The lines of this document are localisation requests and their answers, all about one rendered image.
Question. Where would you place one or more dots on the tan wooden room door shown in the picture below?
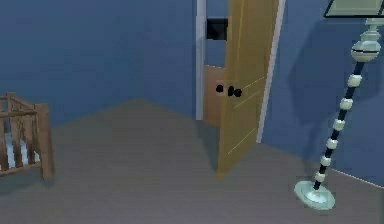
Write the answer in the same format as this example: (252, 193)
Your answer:
(246, 83)

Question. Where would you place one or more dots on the pale green floor lamp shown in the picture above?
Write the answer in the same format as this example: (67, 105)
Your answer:
(346, 103)

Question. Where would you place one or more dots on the brown wooden crib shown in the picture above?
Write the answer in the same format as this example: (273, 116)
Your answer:
(23, 133)

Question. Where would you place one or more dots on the black framed wall picture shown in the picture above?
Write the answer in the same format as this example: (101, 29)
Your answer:
(216, 29)

